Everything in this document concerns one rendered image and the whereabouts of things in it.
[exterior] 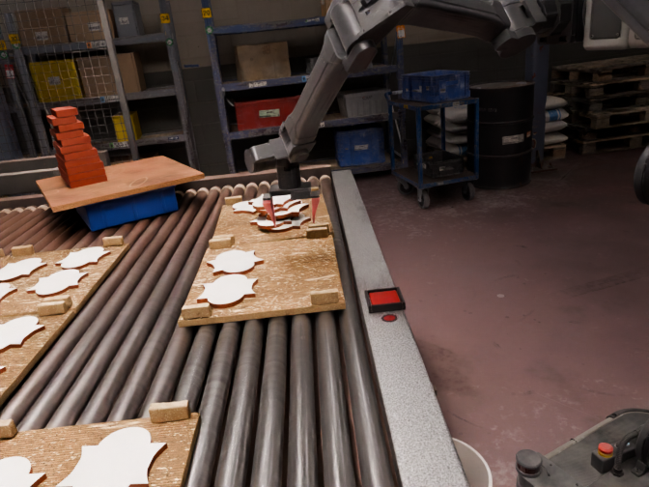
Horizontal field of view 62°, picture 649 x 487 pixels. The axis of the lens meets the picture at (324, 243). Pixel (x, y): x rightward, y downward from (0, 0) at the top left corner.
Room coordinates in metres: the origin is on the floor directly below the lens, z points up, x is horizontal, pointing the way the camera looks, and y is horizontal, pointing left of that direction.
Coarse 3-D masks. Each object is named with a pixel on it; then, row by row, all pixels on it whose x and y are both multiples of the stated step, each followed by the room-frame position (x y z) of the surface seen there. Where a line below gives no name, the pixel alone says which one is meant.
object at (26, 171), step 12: (108, 156) 2.70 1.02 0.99; (0, 168) 2.65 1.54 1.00; (12, 168) 2.65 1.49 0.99; (24, 168) 2.65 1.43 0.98; (36, 168) 2.65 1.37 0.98; (48, 168) 2.36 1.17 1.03; (0, 180) 2.32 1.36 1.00; (12, 180) 2.32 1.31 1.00; (24, 180) 2.32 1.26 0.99; (36, 180) 2.32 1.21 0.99; (0, 192) 2.32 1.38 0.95; (12, 192) 2.32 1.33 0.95; (24, 192) 2.32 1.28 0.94
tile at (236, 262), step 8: (216, 256) 1.31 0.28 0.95; (224, 256) 1.30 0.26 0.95; (232, 256) 1.29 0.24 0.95; (240, 256) 1.29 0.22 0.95; (248, 256) 1.28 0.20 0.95; (208, 264) 1.27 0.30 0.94; (216, 264) 1.25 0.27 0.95; (224, 264) 1.25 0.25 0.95; (232, 264) 1.24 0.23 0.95; (240, 264) 1.24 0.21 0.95; (248, 264) 1.23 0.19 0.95; (256, 264) 1.25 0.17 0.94; (216, 272) 1.21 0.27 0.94; (224, 272) 1.21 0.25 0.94; (232, 272) 1.19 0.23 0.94; (240, 272) 1.19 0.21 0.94
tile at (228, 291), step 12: (228, 276) 1.17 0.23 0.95; (240, 276) 1.16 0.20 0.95; (204, 288) 1.14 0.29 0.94; (216, 288) 1.11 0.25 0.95; (228, 288) 1.10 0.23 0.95; (240, 288) 1.10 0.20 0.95; (252, 288) 1.11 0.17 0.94; (204, 300) 1.07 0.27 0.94; (216, 300) 1.05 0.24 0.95; (228, 300) 1.04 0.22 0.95; (240, 300) 1.05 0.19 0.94
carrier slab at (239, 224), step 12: (324, 204) 1.70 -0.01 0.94; (228, 216) 1.67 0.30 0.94; (240, 216) 1.66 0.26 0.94; (252, 216) 1.65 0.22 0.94; (312, 216) 1.58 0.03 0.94; (324, 216) 1.57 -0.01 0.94; (216, 228) 1.57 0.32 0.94; (228, 228) 1.56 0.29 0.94; (240, 228) 1.54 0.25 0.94; (252, 228) 1.53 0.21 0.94; (300, 228) 1.49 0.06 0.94; (240, 240) 1.44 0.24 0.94; (252, 240) 1.43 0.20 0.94; (264, 240) 1.42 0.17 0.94; (276, 240) 1.42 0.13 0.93
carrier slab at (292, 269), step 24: (288, 240) 1.40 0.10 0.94; (312, 240) 1.38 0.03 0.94; (264, 264) 1.25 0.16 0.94; (288, 264) 1.23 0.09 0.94; (312, 264) 1.22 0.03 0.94; (336, 264) 1.20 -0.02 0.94; (192, 288) 1.15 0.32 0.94; (264, 288) 1.11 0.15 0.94; (288, 288) 1.09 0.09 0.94; (312, 288) 1.08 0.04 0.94; (336, 288) 1.07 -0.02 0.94; (216, 312) 1.01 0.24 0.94; (240, 312) 1.00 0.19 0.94; (264, 312) 1.00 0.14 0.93; (288, 312) 1.00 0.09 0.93; (312, 312) 1.00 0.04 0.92
